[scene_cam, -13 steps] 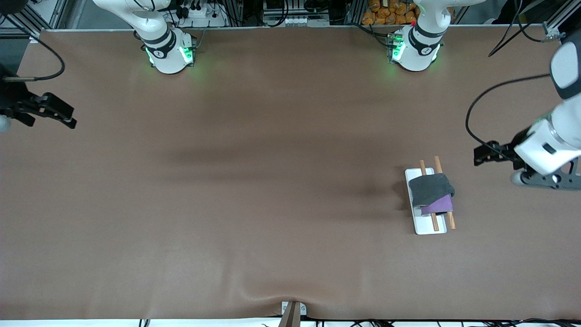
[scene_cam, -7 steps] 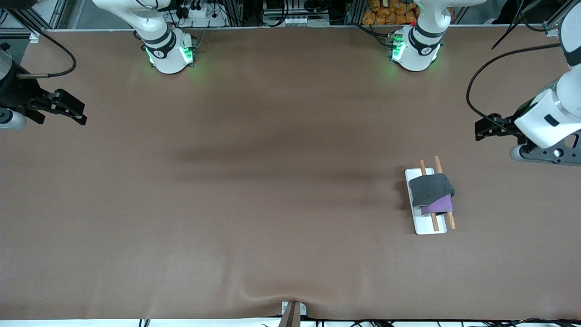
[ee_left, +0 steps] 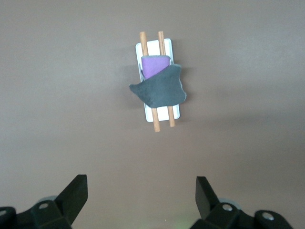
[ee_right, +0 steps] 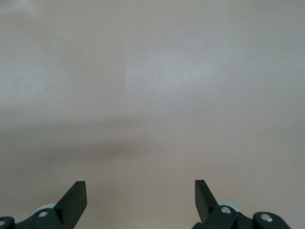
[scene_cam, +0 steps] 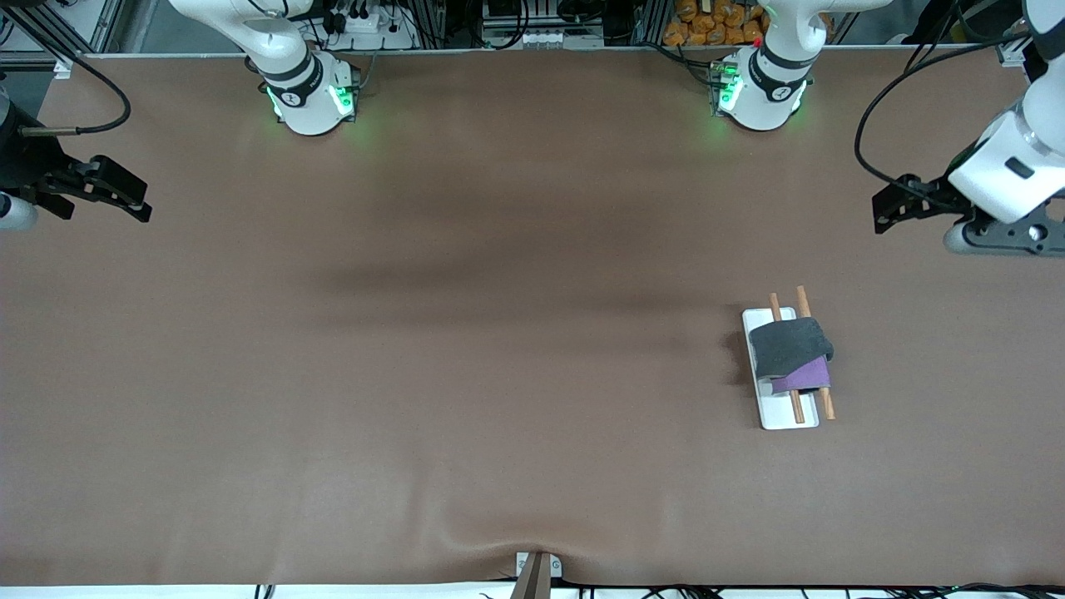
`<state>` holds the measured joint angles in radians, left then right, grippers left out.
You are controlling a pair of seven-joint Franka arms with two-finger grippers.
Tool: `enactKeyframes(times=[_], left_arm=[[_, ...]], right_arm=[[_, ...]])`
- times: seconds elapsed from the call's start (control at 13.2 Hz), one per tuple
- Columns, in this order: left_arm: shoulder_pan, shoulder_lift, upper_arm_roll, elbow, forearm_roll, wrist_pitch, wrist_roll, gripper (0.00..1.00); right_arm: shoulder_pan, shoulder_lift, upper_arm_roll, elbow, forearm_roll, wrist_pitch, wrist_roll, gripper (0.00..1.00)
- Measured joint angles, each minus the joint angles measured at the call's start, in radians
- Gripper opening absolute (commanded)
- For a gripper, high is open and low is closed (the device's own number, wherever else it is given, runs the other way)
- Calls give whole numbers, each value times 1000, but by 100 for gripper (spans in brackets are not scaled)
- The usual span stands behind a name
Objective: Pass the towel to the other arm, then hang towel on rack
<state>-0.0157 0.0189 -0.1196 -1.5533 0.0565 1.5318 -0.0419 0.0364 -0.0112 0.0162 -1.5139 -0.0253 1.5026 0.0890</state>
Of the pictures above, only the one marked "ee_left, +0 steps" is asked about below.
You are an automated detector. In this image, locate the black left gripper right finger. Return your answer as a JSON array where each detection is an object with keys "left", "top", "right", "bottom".
[{"left": 190, "top": 176, "right": 294, "bottom": 229}]

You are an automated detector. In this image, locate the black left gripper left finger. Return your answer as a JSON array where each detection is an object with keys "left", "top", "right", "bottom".
[{"left": 0, "top": 174, "right": 88, "bottom": 229}]

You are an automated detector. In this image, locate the grey microfibre towel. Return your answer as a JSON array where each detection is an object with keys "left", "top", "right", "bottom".
[{"left": 129, "top": 55, "right": 188, "bottom": 109}]

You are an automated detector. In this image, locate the white rack with wooden bars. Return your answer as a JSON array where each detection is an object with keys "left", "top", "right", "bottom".
[{"left": 135, "top": 31, "right": 181, "bottom": 133}]

